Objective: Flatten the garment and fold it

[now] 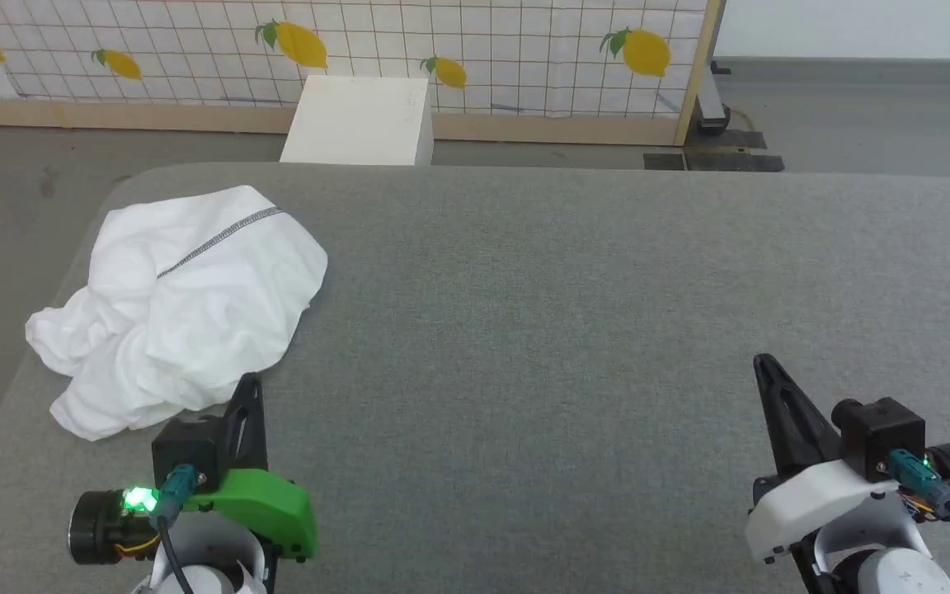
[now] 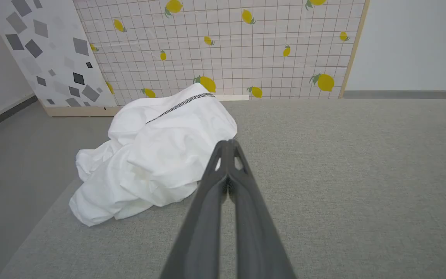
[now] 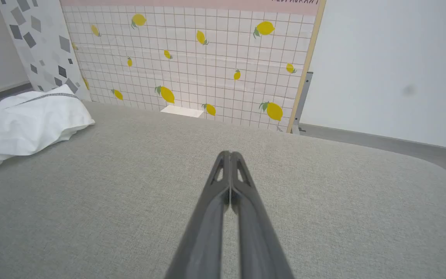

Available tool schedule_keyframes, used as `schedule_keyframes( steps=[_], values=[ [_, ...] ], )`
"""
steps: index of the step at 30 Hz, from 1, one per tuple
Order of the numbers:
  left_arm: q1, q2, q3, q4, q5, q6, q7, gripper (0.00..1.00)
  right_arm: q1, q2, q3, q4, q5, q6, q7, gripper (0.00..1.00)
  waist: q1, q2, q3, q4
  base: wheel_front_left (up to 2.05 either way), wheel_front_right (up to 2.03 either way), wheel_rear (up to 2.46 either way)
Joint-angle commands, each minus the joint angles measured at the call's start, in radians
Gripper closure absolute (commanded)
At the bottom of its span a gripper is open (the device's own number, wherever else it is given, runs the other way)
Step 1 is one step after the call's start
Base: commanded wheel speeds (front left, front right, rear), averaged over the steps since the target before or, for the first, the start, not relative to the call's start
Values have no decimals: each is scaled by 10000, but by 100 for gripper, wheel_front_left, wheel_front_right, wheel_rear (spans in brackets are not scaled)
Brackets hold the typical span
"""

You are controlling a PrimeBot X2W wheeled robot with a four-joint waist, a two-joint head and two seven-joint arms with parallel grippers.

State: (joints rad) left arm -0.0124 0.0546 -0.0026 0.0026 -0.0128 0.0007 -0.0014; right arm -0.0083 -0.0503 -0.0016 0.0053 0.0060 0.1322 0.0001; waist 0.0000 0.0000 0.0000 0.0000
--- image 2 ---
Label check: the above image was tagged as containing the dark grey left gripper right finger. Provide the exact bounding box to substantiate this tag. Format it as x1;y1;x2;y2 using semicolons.
228;140;297;279

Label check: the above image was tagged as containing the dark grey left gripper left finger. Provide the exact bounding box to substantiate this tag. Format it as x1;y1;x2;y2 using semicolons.
161;140;230;279

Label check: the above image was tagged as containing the white garment with black stitching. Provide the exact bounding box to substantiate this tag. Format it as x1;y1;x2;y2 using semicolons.
69;83;238;227

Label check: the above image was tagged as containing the grey fabric sofa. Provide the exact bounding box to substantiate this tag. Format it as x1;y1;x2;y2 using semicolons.
0;99;446;279

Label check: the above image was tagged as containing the lemon print grid panel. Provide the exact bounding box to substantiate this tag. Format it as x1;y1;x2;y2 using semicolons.
72;0;371;106

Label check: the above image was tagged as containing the grey terrazzo print panel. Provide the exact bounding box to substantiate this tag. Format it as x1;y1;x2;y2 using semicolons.
0;0;121;117

